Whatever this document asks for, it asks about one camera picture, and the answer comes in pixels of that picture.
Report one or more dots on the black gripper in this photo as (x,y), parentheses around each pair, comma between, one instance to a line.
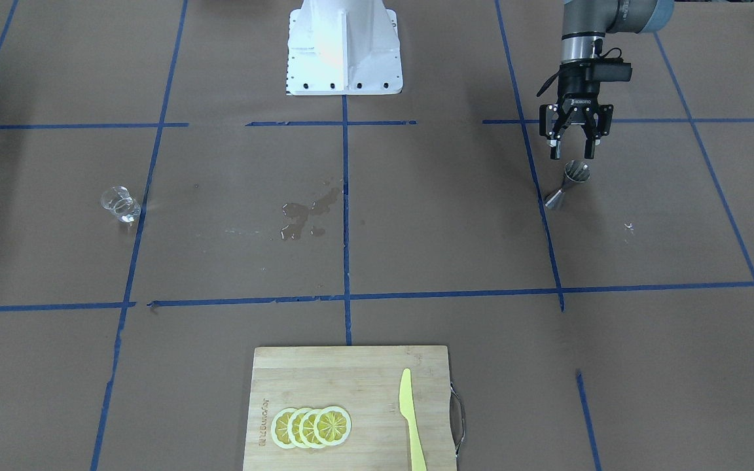
(576,90)

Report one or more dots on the steel jigger measuring cup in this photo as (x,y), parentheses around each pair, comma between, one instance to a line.
(575,172)

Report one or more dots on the clear glass beaker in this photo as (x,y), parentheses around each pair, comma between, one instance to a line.
(118,201)

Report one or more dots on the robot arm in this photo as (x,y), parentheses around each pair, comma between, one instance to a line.
(586,24)

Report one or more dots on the yellow plastic knife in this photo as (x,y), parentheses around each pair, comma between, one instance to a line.
(407,410)

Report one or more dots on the bamboo cutting board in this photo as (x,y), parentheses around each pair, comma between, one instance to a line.
(365,381)

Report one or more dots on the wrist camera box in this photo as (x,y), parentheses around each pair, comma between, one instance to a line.
(610,71)

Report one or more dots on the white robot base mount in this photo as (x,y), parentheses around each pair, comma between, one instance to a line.
(343,48)

